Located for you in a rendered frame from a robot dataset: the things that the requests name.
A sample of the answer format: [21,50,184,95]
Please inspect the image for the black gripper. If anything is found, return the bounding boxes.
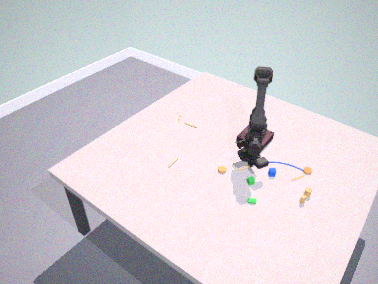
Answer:
[237,139,269,169]

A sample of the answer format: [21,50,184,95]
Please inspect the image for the tan flat disc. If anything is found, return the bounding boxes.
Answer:
[218,166,227,174]

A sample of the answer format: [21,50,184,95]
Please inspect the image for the wooden cylinder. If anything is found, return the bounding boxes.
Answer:
[304,187,312,197]

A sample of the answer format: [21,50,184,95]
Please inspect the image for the round wooden button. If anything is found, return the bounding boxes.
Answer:
[303,167,312,175]

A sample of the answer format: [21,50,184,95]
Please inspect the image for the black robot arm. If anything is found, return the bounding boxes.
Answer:
[237,66,273,162]

